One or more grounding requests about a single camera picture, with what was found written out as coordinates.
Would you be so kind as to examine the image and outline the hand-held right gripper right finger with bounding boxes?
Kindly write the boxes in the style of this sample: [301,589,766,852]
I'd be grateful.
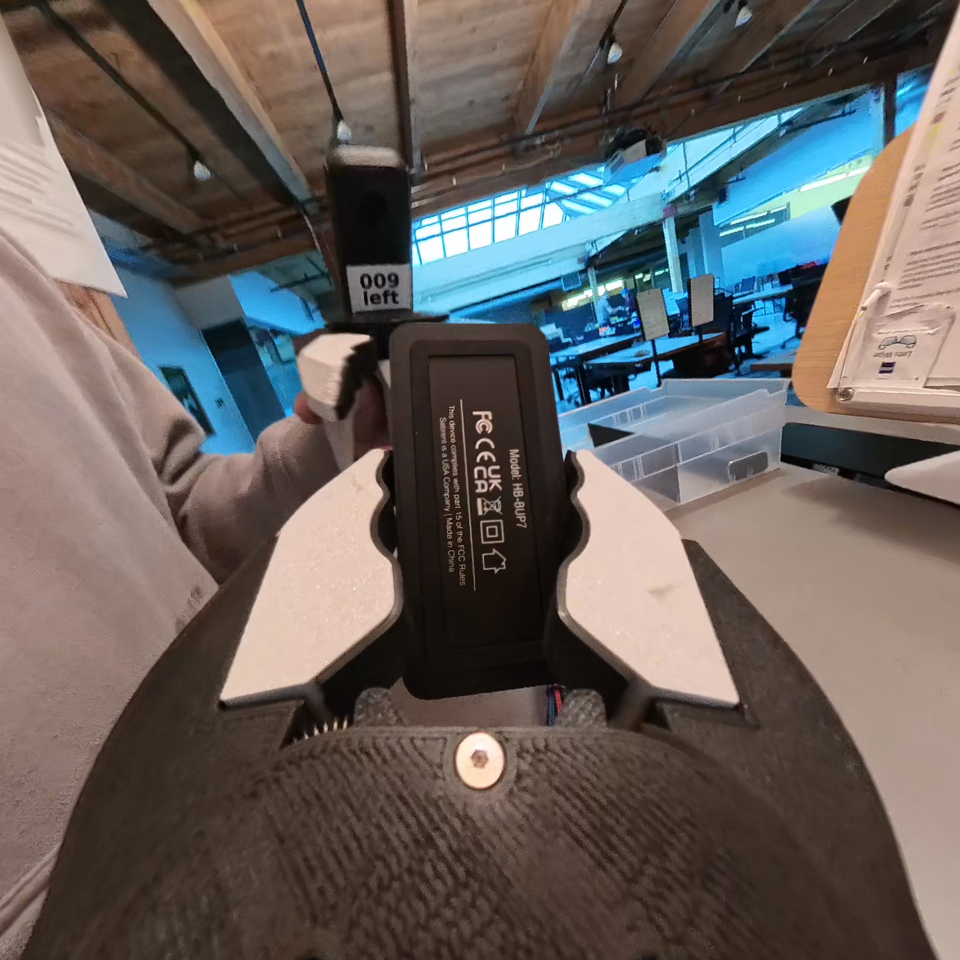
[558,450,744,710]

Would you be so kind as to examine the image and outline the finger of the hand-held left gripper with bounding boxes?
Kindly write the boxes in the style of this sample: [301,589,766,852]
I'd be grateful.
[298,333,376,421]

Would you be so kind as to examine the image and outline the white rounded object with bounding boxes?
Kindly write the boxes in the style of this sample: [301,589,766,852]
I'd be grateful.
[885,450,960,505]

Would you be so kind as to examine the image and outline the dark framed wall picture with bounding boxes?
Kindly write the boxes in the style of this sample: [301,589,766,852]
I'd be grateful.
[159,365,216,438]

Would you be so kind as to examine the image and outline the person's grey sweatshirt torso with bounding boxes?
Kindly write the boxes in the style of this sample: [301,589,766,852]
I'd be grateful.
[0,232,226,960]

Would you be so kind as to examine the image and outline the white printed paper sheet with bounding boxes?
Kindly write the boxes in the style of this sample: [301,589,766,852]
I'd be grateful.
[0,22,129,297]

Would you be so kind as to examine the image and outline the papers on clipboard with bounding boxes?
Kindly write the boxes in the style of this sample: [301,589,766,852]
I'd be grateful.
[827,45,960,393]

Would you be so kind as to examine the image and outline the clear plastic organizer bin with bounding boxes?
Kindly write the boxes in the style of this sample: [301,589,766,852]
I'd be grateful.
[558,377,792,505]

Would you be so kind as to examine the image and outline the wooden clipboard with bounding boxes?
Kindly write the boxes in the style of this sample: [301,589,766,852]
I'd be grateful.
[791,123,960,425]

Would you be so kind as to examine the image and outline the black flat device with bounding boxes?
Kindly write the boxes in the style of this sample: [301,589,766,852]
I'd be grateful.
[780,421,960,485]

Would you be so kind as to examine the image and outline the person's left forearm grey sleeve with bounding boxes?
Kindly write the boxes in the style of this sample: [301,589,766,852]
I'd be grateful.
[150,408,354,585]

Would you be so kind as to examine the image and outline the long wooden work table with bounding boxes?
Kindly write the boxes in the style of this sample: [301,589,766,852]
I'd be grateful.
[551,333,730,381]

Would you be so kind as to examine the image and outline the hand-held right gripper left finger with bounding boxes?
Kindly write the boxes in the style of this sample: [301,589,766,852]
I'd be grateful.
[219,448,407,706]

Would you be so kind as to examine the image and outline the black usb hub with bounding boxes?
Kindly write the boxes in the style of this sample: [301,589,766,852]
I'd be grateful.
[386,322,580,704]

